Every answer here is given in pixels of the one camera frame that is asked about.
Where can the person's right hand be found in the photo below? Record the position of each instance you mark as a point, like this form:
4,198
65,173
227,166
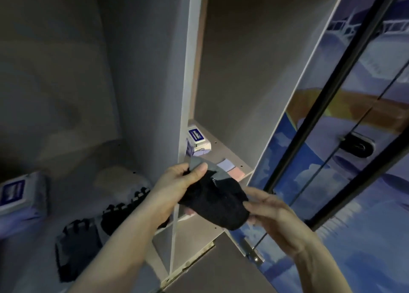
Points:
281,222

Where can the person's left hand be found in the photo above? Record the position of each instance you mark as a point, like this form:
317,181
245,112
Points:
172,187

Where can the grey cubby shelf unit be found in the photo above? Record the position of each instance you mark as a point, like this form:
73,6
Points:
143,78

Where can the person's left forearm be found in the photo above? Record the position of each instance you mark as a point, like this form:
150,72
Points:
118,254

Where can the black metal bar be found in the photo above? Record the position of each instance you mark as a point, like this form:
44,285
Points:
332,85
361,193

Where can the black door lock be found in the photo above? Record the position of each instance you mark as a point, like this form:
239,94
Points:
358,145

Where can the metal door floor bracket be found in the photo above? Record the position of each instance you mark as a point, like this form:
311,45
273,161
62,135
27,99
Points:
252,251

